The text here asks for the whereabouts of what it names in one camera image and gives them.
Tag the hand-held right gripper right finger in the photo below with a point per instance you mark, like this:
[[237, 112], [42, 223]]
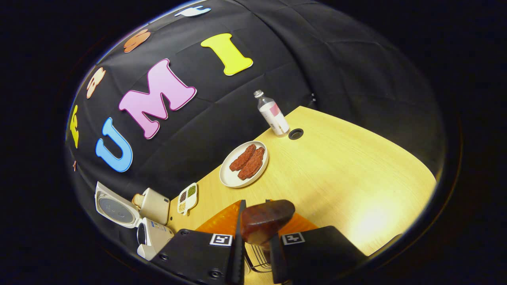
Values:
[[317, 253]]

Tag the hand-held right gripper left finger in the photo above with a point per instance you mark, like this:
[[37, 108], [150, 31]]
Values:
[[198, 253]]

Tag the white rice cooker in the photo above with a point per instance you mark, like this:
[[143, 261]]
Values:
[[156, 237]]

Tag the dark wooden spoon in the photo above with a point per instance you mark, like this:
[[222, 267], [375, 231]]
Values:
[[265, 221]]

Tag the white divided grain dish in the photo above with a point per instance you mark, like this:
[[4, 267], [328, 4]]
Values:
[[187, 198]]

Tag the white toaster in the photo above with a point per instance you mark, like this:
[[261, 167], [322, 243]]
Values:
[[156, 206]]

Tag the toasted bread slice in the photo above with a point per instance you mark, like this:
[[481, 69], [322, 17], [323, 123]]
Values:
[[138, 200]]

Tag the white round plate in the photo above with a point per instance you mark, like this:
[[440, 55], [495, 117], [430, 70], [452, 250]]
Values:
[[227, 176]]

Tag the red-brown sausage piece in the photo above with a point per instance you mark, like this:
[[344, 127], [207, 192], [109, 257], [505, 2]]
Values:
[[242, 157], [251, 164]]

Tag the black table grommet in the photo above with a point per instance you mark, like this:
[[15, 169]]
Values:
[[296, 133]]

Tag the clear bottle with pink label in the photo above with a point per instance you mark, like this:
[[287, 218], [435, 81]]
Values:
[[273, 114]]

